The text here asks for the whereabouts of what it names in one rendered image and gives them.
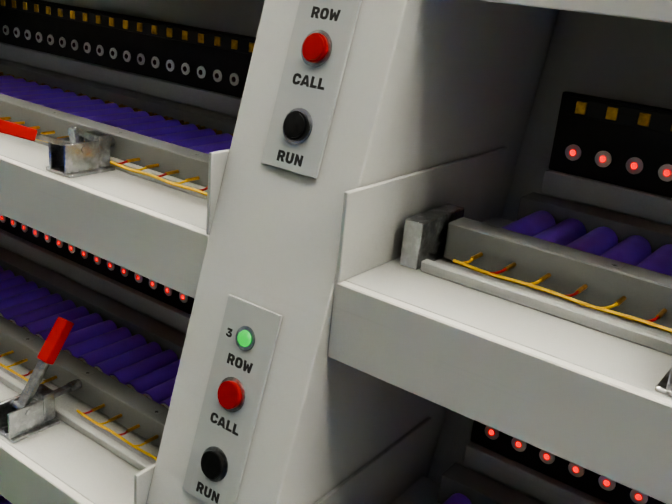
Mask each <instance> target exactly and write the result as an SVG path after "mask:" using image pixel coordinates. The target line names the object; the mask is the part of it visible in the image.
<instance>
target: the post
mask: <svg viewBox="0 0 672 504"><path fill-rule="evenodd" d="M299 2H300V0H265V2H264V7H263V11H262V15H261V19H260V24H259V28H258V32H257V36H256V41H255V45H254V49H253V53H252V58H251V62H250V66H249V70H248V75H247V79H246V83H245V87H244V92H243V96H242V100H241V104H240V108H239V113H238V117H237V121H236V125H235V130H234V134H233V138H232V142H231V147H230V151H229V155H228V159H227V164H226V168H225V172H224V176H223V181H222V185H221V189H220V193H219V198H218V202H217V206H216V210H215V215H214V219H213V223H212V227H211V232H210V236H209V240H208V244H207V249H206V253H205V257H204V261H203V266H202V270H201V274H200V278H199V283H198V287H197V291H196V295H195V299H194V304H193V308H192V312H191V316H190V321H189V325H188V329H187V333H186V338H185V342H184V346H183V350H182V355H181V359H180V363H179V367H178V372H177V376H176V380H175V384H174V389H173V393H172V397H171V401H170V406H169V410H168V414H167V418H166V423H165V427H164V431H163V435H162V440H161V444H160V448H159V452H158V457H157V461H156V465H155V469H154V473H153V478H152V482H151V486H150V490H149V495H148V499H147V503H146V504H206V503H205V502H203V501H201V500H200V499H198V498H197V497H195V496H193V495H192V494H190V493H189V492H187V491H185V490H184V489H182V487H183V483H184V479H185V475H186V471H187V466H188V462H189V458H190V454H191V450H192V446H193V441H194V437H195V433H196V429H197V425H198V421H199V417H200V412H201V408H202V404H203V400H204V396H205V392H206V388H207V383H208V379H209V375H210V371H211V367H212V363H213V359H214V354H215V350H216V346H217V342H218V338H219V334H220V329H221V325H222V321H223V317H224V313H225V309H226V305H227V300H228V296H229V294H231V295H233V296H236V297H238V298H241V299H243V300H245V301H248V302H250V303H253V304H255V305H257V306H260V307H262V308H265V309H267V310H269V311H272V312H274V313H277V314H279V315H281V316H282V321H281V325H280V329H279V333H278V337H277V341H276V345H275V349H274V353H273V357H272V361H271V365H270V369H269V373H268V377H267V381H266V385H265V389H264V393H263V397H262V401H261V405H260V409H259V413H258V417H257V421H256V425H255V429H254V433H253V437H252V441H251V445H250V449H249V453H248V457H247V461H246V465H245V469H244V473H243V476H242V480H241V484H240V488H239V492H238V496H237V500H236V504H314V503H315V502H317V501H318V500H319V499H321V498H322V497H323V496H325V495H326V494H327V493H329V492H330V491H331V490H333V489H334V488H335V487H337V486H338V485H339V484H341V483H342V482H343V481H344V480H346V479H347V478H348V477H350V476H351V475H352V474H354V473H355V472H356V471H358V470H359V469H360V468H362V467H363V466H364V465H366V464H367V463H368V462H370V461H371V460H372V459H374V458H375V457H376V456H378V455H379V454H380V453H382V452H383V451H384V450H385V449H387V448H388V447H389V446H391V445H392V444H393V443H395V442H396V441H397V440H399V439H400V438H401V437H403V436H404V435H405V434H407V433H408V432H409V431H411V430H412V429H413V428H415V427H416V426H417V425H419V424H420V423H421V422H423V421H424V420H425V419H426V418H428V417H431V418H432V422H431V428H430V434H429V441H428V447H427V454H426V460H425V467H424V473H423V476H424V477H426V478H428V474H429V471H430V467H431V464H432V460H433V457H434V453H435V449H436V446H437V442H438V439H439V435H440V432H441V428H442V425H443V421H444V418H445V414H446V410H447V408H445V407H443V406H440V405H438V404H436V403H433V402H431V401H429V400H427V399H424V398H422V397H420V396H417V395H415V394H413V393H410V392H408V391H406V390H404V389H401V388H399V387H397V386H394V385H392V384H390V383H387V382H385V381H383V380H381V379H378V378H376V377H374V376H371V375H369V374H367V373H364V372H362V371H360V370H358V369H355V368H353V367H351V366H348V365H346V364H344V363H341V362H339V361H337V360H335V359H332V358H330V357H328V349H329V339H330V329H331V319H332V309H333V299H334V289H335V282H336V281H335V277H336V267H337V257H338V247H339V237H340V227H341V217H342V207H343V197H344V192H345V191H349V190H352V189H356V188H359V187H363V186H367V185H370V184H374V183H377V182H381V181H385V180H388V179H392V178H395V177H399V176H403V175H406V174H410V173H413V172H417V171H420V170H424V169H428V168H431V167H435V166H438V165H442V164H446V163H449V162H453V161H456V160H460V159H463V158H467V157H471V156H474V155H478V154H481V153H485V152H489V151H492V150H496V149H499V148H503V147H506V148H507V155H506V160H505V166H504V172H503V178H502V184H501V190H500V196H499V202H498V208H497V214H496V217H500V218H501V215H502V212H503V208H504V205H505V201H506V198H507V194H508V190H509V187H510V183H511V180H512V176H513V173H514V169H515V166H516V162H517V159H518V155H519V151H520V148H521V144H522V141H523V137H524V134H525V130H526V127H527V123H528V119H529V116H530V112H531V109H532V105H533V102H534V98H535V95H536V91H537V88H538V84H539V80H540V77H541V73H542V70H543V66H544V63H545V59H546V56H547V52H548V49H549V45H550V41H551V38H552V34H553V31H554V27H555V24H556V20H557V17H558V13H559V10H557V9H549V8H540V7H531V6H523V5H514V4H506V3H497V2H488V1H480V0H362V2H361V6H360V10H359V14H358V18H357V22H356V26H355V30H354V34H353V38H352V42H351V46H350V50H349V54H348V58H347V62H346V66H345V70H344V74H343V78H342V82H341V86H340V90H339V94H338V98H337V102H336V106H335V110H334V113H333V117H332V121H331V125H330V129H329V133H328V137H327V141H326V145H325V149H324V153H323V157H322V161H321V165H320V169H319V173H318V177H317V179H315V178H312V177H308V176H305V175H301V174H298V173H294V172H291V171H287V170H284V169H280V168H277V167H273V166H270V165H266V164H263V163H261V159H262V155H263V151H264V147H265V143H266V139H267V134H268V130H269V126H270V122H271V118H272V114H273V110H274V105H275V101H276V97H277V93H278V89H279V85H280V81H281V76H282V72H283V68H284V64H285V60H286V56H287V52H288V47H289V43H290V39H291V35H292V31H293V27H294V22H295V18H296V14H297V10H298V6H299Z"/></svg>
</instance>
